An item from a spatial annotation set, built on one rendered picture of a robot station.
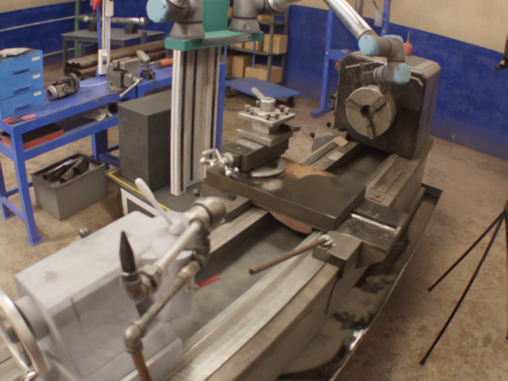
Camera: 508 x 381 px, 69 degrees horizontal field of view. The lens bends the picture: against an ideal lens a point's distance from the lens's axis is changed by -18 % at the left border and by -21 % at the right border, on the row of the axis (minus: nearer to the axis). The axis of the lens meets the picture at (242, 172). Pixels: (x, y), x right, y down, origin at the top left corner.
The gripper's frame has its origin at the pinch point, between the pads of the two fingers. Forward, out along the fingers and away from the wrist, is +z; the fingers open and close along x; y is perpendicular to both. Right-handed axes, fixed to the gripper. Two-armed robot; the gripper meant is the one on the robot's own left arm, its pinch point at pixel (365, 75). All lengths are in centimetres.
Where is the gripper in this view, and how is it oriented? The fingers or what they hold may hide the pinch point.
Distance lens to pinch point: 220.9
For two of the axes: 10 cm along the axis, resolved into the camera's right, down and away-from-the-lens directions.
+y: -2.2, -9.5, -2.0
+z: -2.8, -1.4, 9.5
